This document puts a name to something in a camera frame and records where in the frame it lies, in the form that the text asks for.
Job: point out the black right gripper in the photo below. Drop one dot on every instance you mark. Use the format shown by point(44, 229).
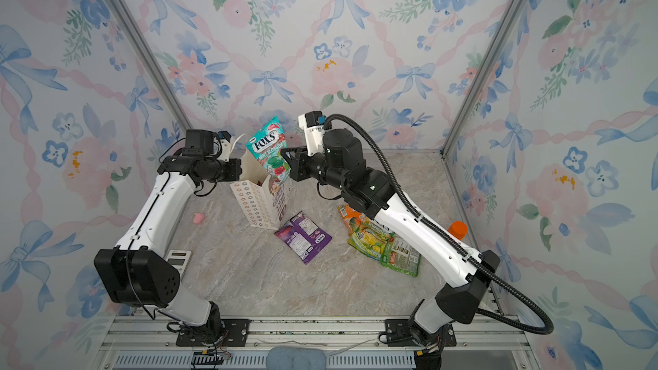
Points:
point(302, 162)

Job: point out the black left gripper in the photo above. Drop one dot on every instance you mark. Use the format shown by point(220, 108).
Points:
point(236, 164)

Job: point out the red green Fox's candy packet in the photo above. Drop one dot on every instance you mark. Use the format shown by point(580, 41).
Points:
point(266, 145)

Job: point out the white printed paper bag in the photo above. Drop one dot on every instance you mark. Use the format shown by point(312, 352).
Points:
point(262, 198)

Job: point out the purple Fox's candy packet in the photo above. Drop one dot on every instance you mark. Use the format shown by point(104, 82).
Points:
point(305, 238)

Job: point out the green Fox's spring tea packet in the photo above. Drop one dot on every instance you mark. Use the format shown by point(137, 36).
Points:
point(368, 238)

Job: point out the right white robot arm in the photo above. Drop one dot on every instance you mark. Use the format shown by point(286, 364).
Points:
point(465, 286)

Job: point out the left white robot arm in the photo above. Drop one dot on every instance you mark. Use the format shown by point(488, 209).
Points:
point(135, 272)

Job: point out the pink small toy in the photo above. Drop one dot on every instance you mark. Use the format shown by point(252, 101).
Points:
point(199, 218)

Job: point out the orange Fox's candy packet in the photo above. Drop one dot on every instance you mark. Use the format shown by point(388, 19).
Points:
point(349, 215)

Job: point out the white calculator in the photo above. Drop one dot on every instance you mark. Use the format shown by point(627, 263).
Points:
point(179, 259)

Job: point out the green snack packet label side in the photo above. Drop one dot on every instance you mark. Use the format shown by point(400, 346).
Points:
point(401, 257)

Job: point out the orange bottle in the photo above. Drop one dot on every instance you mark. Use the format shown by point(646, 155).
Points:
point(459, 230)

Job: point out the blue grey cloth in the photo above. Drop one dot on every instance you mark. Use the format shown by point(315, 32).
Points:
point(288, 358)

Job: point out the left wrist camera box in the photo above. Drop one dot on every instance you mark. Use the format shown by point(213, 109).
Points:
point(208, 144)

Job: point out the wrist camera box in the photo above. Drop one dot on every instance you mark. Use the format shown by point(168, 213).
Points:
point(208, 144)
point(312, 125)

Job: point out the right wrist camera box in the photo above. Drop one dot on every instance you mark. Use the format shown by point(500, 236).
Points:
point(312, 125)

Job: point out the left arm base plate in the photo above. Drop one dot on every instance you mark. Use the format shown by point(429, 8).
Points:
point(229, 333)

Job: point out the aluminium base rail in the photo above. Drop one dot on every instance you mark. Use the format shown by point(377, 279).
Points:
point(347, 342)

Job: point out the aluminium frame corner post left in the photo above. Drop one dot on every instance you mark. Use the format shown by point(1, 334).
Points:
point(148, 60)

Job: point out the aluminium frame corner post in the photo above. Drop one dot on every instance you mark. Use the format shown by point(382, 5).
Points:
point(490, 57)
point(148, 60)

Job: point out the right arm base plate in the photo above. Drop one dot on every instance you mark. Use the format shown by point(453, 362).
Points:
point(400, 333)

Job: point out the aluminium frame corner post right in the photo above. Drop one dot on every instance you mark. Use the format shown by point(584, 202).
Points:
point(490, 57)

